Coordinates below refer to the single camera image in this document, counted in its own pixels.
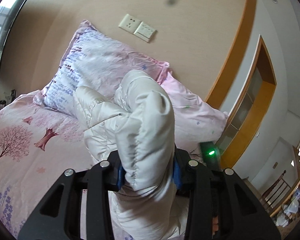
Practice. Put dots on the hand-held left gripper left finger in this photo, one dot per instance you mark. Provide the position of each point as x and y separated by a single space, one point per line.
118 177

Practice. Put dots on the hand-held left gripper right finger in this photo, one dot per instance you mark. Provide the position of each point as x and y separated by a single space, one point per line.
177 176

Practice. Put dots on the white puffer jacket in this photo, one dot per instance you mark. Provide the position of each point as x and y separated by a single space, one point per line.
135 135

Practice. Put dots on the pink tree print pillow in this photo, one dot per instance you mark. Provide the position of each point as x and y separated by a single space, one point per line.
192 112

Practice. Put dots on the wooden glass door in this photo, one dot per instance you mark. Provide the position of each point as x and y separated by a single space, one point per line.
255 110

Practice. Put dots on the slatted wooden chair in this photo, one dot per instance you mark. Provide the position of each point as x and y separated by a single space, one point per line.
277 190

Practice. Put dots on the pink floral bed sheet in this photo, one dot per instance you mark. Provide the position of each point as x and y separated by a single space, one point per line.
37 152

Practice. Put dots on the white plastic bags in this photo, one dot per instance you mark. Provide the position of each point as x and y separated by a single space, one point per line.
288 210

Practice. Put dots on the purple floral print pillow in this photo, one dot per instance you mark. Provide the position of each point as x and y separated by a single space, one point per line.
90 75

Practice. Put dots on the dark framed window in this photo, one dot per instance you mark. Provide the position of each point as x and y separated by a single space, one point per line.
5 30

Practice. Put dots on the white light switch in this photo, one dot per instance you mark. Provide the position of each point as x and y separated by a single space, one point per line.
145 31

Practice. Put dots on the white wall socket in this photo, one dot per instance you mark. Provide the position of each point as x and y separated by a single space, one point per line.
127 22

